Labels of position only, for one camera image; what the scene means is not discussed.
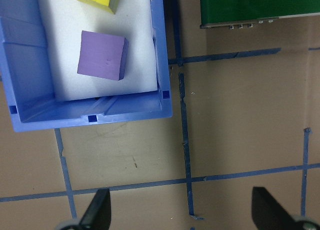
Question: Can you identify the purple block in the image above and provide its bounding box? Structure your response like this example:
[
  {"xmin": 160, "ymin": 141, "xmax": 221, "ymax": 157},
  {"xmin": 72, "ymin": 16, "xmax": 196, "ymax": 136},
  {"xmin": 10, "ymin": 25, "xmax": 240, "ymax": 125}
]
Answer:
[{"xmin": 76, "ymin": 30, "xmax": 130, "ymax": 81}]

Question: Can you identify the white foam pad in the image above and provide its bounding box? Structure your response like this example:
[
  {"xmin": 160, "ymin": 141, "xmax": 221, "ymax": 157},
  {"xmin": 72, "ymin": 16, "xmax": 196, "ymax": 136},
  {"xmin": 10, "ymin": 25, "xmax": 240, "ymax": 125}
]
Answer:
[{"xmin": 36, "ymin": 0, "xmax": 161, "ymax": 102}]

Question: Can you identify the blue plastic storage bin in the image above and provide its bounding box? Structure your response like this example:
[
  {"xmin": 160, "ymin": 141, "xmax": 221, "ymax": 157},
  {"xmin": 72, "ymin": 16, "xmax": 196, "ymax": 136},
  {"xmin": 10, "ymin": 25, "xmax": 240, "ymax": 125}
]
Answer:
[{"xmin": 0, "ymin": 0, "xmax": 174, "ymax": 133}]

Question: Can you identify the green conveyor belt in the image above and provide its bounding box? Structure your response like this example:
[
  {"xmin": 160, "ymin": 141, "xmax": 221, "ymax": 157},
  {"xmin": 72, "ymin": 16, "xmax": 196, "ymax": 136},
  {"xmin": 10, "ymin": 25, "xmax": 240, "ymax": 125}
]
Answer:
[{"xmin": 199, "ymin": 0, "xmax": 320, "ymax": 30}]

